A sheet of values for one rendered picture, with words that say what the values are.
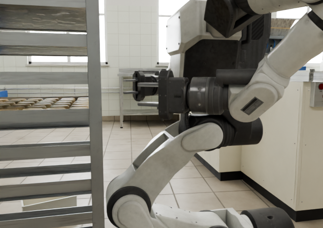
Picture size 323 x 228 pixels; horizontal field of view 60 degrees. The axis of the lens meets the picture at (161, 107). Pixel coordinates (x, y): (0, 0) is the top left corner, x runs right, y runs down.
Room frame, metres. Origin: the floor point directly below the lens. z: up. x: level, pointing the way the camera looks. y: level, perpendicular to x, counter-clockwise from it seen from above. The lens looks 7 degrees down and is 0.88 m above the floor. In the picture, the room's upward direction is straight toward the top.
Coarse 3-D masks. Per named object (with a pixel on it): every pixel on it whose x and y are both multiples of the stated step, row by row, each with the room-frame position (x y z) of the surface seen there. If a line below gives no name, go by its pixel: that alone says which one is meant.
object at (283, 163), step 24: (288, 96) 1.66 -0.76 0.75; (264, 120) 1.90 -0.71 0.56; (288, 120) 1.65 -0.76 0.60; (312, 120) 1.56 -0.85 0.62; (264, 144) 1.89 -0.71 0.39; (288, 144) 1.64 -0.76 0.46; (312, 144) 1.56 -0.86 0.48; (264, 168) 1.88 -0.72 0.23; (288, 168) 1.62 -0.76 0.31; (312, 168) 1.56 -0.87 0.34; (264, 192) 1.92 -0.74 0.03; (288, 192) 1.61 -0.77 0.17; (312, 192) 1.56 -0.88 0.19; (312, 216) 1.60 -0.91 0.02
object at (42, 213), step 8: (56, 208) 1.06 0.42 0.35; (64, 208) 1.07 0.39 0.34; (72, 208) 1.07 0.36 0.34; (80, 208) 1.08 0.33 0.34; (88, 208) 1.09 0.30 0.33; (0, 216) 1.02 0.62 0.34; (8, 216) 1.02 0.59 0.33; (16, 216) 1.03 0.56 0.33; (24, 216) 1.03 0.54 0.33; (32, 216) 1.04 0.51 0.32; (40, 216) 1.05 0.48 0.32
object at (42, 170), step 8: (0, 168) 1.02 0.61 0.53; (8, 168) 1.02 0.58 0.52; (16, 168) 1.03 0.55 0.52; (24, 168) 1.04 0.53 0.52; (32, 168) 1.04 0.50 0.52; (40, 168) 1.05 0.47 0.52; (48, 168) 1.05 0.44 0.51; (56, 168) 1.06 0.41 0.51; (64, 168) 1.07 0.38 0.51; (72, 168) 1.07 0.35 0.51; (80, 168) 1.08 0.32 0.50; (88, 168) 1.09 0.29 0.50; (0, 176) 1.01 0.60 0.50; (8, 176) 1.01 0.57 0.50; (16, 176) 1.01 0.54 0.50; (24, 176) 1.01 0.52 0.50
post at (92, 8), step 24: (96, 0) 0.66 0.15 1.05; (96, 24) 0.66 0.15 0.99; (96, 48) 0.66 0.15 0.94; (96, 72) 0.66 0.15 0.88; (96, 96) 0.66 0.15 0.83; (96, 120) 0.66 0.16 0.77; (96, 144) 0.66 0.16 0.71; (96, 168) 0.66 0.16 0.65; (96, 192) 0.66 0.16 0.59; (96, 216) 0.66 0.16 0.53
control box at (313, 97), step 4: (312, 84) 1.54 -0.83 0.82; (316, 84) 1.53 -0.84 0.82; (312, 88) 1.54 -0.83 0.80; (316, 88) 1.53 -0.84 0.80; (312, 92) 1.54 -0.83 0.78; (316, 92) 1.53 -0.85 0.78; (320, 92) 1.53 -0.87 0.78; (312, 96) 1.53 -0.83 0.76; (316, 96) 1.53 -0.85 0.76; (320, 96) 1.53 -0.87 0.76; (312, 100) 1.53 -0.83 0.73; (316, 100) 1.53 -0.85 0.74; (320, 100) 1.53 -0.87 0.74; (312, 104) 1.53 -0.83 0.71; (316, 104) 1.53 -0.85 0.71; (320, 104) 1.53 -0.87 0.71
